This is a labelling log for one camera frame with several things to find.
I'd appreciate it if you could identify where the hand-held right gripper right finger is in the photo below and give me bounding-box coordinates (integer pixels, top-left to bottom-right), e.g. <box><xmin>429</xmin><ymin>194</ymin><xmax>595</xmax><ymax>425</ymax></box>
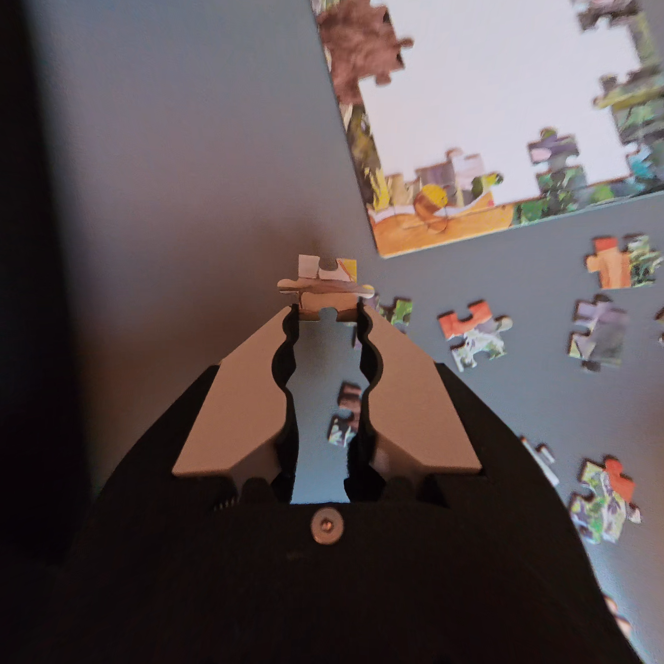
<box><xmin>354</xmin><ymin>303</ymin><xmax>483</xmax><ymax>488</ymax></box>

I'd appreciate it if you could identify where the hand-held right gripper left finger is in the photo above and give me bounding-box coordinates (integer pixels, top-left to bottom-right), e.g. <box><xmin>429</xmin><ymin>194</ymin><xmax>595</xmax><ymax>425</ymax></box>
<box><xmin>172</xmin><ymin>305</ymin><xmax>302</xmax><ymax>488</ymax></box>

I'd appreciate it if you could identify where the pale yellow-edged jigsaw piece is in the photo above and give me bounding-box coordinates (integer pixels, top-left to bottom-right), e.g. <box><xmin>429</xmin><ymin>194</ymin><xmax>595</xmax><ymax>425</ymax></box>
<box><xmin>277</xmin><ymin>254</ymin><xmax>375</xmax><ymax>322</ymax></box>

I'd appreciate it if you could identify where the partly assembled jigsaw puzzle board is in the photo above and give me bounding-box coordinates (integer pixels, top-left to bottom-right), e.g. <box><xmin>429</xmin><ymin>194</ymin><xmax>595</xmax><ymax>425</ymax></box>
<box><xmin>311</xmin><ymin>0</ymin><xmax>664</xmax><ymax>259</ymax></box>

